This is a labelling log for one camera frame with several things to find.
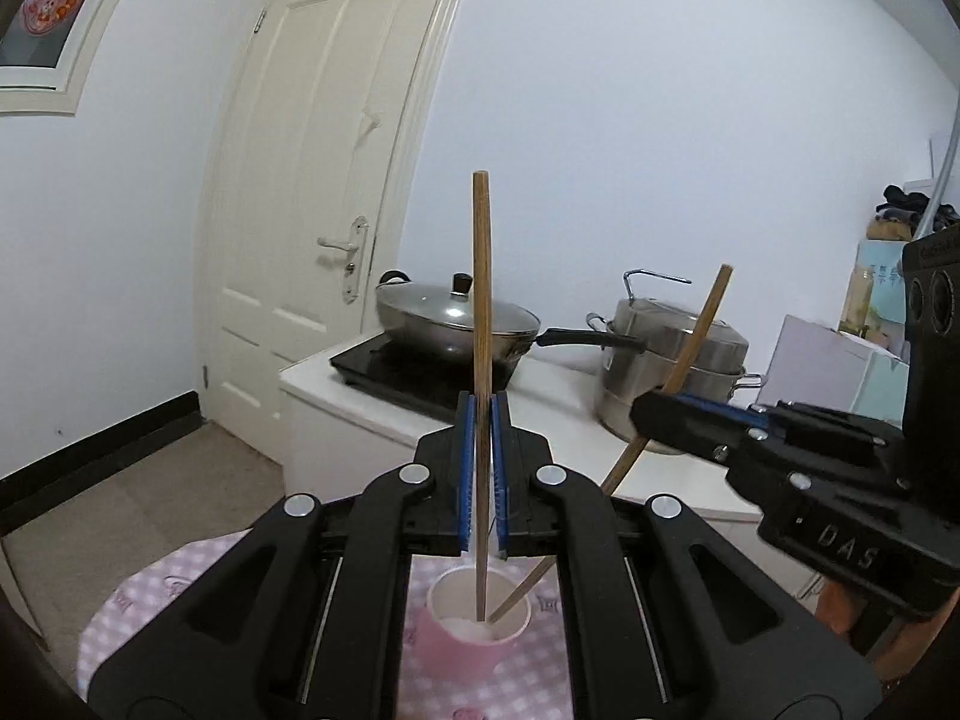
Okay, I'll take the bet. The pink checked tablecloth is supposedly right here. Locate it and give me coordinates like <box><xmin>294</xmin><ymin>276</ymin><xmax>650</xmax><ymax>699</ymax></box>
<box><xmin>77</xmin><ymin>529</ymin><xmax>563</xmax><ymax>720</ymax></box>

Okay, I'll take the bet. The black induction cooker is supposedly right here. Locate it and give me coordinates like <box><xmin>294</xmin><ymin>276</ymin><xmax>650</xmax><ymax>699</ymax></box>
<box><xmin>330</xmin><ymin>334</ymin><xmax>530</xmax><ymax>419</ymax></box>

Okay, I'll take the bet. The cream panel door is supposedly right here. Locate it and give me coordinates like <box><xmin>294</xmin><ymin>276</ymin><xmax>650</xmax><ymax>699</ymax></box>
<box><xmin>196</xmin><ymin>0</ymin><xmax>481</xmax><ymax>425</ymax></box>

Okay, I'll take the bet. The brown wooden chopstick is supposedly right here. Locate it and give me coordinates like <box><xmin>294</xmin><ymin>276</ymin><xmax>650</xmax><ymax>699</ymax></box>
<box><xmin>489</xmin><ymin>264</ymin><xmax>734</xmax><ymax>625</ymax></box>
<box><xmin>471</xmin><ymin>171</ymin><xmax>493</xmax><ymax>623</ymax></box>

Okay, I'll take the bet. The white counter cabinet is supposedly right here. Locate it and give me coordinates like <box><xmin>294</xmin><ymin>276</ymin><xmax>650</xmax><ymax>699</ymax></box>
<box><xmin>279</xmin><ymin>349</ymin><xmax>826</xmax><ymax>601</ymax></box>

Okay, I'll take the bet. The silver door handle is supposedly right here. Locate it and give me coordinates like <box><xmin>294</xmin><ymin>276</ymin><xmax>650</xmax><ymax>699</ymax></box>
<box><xmin>316</xmin><ymin>216</ymin><xmax>372</xmax><ymax>306</ymax></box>

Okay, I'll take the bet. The cream framed window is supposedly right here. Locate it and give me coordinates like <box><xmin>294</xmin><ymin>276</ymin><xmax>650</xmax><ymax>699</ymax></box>
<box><xmin>0</xmin><ymin>0</ymin><xmax>155</xmax><ymax>117</ymax></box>

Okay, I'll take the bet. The stainless steel steamer pot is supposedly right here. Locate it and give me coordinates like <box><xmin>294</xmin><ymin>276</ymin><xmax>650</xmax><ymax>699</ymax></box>
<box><xmin>587</xmin><ymin>268</ymin><xmax>766</xmax><ymax>457</ymax></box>

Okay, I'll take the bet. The person's right hand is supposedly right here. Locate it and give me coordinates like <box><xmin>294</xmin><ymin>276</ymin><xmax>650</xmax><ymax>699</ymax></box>
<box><xmin>817</xmin><ymin>577</ymin><xmax>942</xmax><ymax>683</ymax></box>

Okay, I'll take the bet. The white pipe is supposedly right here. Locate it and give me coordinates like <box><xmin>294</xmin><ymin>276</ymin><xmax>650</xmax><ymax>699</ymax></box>
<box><xmin>919</xmin><ymin>157</ymin><xmax>955</xmax><ymax>241</ymax></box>

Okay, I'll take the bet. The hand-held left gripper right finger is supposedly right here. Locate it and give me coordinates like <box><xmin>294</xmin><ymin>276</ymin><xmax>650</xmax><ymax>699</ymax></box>
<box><xmin>491</xmin><ymin>390</ymin><xmax>882</xmax><ymax>720</ymax></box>

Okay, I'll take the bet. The pale lavender box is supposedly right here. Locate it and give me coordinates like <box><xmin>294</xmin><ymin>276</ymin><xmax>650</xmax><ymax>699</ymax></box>
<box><xmin>757</xmin><ymin>315</ymin><xmax>910</xmax><ymax>425</ymax></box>

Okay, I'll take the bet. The dark clothes pile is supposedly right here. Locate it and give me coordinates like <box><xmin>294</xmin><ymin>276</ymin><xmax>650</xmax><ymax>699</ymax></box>
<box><xmin>874</xmin><ymin>184</ymin><xmax>960</xmax><ymax>241</ymax></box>

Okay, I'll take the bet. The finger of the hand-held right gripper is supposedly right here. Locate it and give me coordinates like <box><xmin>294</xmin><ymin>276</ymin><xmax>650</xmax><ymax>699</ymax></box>
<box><xmin>679</xmin><ymin>395</ymin><xmax>905</xmax><ymax>464</ymax></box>
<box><xmin>631</xmin><ymin>390</ymin><xmax>912</xmax><ymax>520</ymax></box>

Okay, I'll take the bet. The teal box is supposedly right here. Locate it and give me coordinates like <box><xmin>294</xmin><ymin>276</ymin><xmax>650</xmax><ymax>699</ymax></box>
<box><xmin>840</xmin><ymin>240</ymin><xmax>912</xmax><ymax>353</ymax></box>

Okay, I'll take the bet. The brown paper bag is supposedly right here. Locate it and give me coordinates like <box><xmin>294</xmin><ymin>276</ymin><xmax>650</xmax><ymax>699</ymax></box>
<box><xmin>866</xmin><ymin>214</ymin><xmax>912</xmax><ymax>245</ymax></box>

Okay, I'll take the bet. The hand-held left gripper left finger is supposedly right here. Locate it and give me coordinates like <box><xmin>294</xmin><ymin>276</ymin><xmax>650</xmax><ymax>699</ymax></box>
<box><xmin>88</xmin><ymin>390</ymin><xmax>481</xmax><ymax>720</ymax></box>

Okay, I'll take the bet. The pink cup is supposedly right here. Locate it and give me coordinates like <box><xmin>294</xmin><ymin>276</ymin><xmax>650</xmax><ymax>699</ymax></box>
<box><xmin>411</xmin><ymin>568</ymin><xmax>535</xmax><ymax>695</ymax></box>

